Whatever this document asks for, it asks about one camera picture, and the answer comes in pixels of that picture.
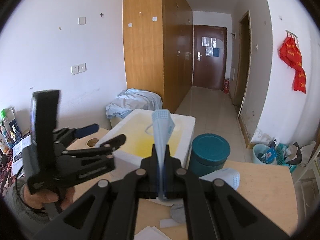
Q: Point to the left hand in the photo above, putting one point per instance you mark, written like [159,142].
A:
[45,196]

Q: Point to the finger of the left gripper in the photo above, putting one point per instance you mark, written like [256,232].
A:
[106,148]
[75,133]

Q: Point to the red fire extinguisher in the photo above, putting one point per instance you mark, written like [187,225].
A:
[226,86]

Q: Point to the light green basin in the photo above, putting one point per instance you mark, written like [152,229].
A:
[264,155]

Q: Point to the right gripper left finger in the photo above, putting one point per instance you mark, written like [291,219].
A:
[108,210]

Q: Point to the wooden wardrobe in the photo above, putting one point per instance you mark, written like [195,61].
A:
[158,48]

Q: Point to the white styrofoam box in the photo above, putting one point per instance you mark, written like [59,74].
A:
[139,137]

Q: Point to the grey cloth sock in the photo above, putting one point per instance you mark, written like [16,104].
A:
[177,213]

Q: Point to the teal cylindrical container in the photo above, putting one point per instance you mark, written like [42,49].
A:
[209,153]

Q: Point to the dark brown entrance door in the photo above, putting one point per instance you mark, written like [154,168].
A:
[210,55]

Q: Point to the red hanging bags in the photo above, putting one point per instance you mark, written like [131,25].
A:
[291,55]

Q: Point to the wall coat hook rack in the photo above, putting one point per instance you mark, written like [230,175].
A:
[290,34]

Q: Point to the white folded tissue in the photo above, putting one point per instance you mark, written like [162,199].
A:
[151,233]

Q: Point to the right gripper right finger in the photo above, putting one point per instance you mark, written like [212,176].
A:
[213,209]

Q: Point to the wall power socket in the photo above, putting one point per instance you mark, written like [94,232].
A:
[79,68]

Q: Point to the side doorway frame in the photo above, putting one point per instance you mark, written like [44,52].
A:
[244,63]

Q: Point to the trash pile on floor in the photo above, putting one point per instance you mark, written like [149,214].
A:
[290,156]

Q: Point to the white wall switch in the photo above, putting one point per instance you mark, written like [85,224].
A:
[82,20]

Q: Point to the light blue crumpled sheet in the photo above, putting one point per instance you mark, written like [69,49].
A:
[130,99]

